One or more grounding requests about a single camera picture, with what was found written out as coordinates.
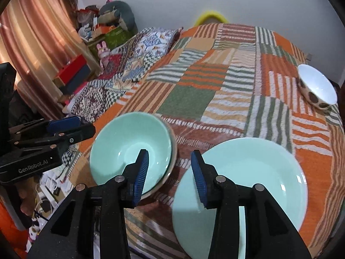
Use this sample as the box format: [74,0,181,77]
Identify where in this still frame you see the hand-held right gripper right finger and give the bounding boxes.
[190,150,312,259]

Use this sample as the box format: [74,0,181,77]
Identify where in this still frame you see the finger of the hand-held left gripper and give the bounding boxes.
[13,125,96,152]
[8,116,81,141]

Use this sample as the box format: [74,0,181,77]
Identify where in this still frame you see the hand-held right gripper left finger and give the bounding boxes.
[27,149,149,259]

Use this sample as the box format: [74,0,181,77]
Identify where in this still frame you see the green bowl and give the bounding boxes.
[89,112,178,200]

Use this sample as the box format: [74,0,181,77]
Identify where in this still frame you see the green plate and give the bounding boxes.
[172,137,308,259]

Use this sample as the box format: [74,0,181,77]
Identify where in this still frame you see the person's left forearm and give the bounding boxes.
[0,200,30,259]

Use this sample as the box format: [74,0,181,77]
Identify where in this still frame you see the person's left hand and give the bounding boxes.
[19,186,41,216]

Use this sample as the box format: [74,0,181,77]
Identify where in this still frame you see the red storage box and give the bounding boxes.
[58,55,91,87]

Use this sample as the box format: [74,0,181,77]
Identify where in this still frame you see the pink bunny toy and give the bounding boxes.
[96,41,111,68]

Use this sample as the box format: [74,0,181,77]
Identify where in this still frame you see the striped patchwork tablecloth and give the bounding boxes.
[67,23,345,259]

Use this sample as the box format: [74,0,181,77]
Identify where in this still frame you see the striped brown curtain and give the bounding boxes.
[0,0,87,119]

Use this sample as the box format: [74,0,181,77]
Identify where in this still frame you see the printed patterned blanket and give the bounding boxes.
[63,27,184,122]

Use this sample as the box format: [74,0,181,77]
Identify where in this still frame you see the pile of paper bags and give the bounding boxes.
[77,5,108,44]

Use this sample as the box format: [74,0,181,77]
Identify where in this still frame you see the green gift bag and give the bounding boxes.
[105,27,135,49]

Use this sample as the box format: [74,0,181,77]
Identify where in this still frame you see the white spotted bowl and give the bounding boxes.
[297,64,338,110]

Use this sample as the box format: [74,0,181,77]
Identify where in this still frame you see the pile of cables and chargers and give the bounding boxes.
[27,164,73,251]

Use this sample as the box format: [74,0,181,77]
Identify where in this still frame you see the yellow ring-shaped object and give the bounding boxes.
[194,10,229,25]

